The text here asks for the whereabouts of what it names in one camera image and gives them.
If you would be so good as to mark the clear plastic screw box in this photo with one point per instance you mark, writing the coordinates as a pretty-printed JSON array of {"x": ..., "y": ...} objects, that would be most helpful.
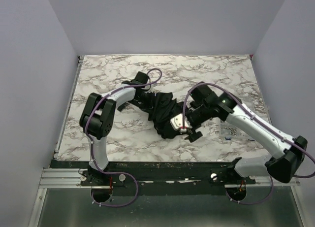
[{"x": 228, "y": 131}]

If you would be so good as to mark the black folding umbrella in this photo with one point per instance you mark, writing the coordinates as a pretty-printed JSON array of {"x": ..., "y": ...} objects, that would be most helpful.
[{"x": 161, "y": 108}]

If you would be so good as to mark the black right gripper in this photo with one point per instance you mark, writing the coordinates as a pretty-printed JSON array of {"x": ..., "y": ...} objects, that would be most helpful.
[{"x": 193, "y": 134}]

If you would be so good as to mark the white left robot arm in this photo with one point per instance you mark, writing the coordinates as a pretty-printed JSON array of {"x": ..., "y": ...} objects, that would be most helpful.
[{"x": 98, "y": 116}]

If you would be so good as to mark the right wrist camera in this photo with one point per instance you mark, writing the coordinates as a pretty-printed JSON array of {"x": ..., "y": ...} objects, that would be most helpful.
[{"x": 180, "y": 123}]

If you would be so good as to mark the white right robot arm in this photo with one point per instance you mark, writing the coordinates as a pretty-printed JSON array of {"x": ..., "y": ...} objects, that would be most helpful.
[{"x": 286, "y": 153}]

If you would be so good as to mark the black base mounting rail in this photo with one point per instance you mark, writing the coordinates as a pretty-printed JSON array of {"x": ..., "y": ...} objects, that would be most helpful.
[{"x": 158, "y": 178}]

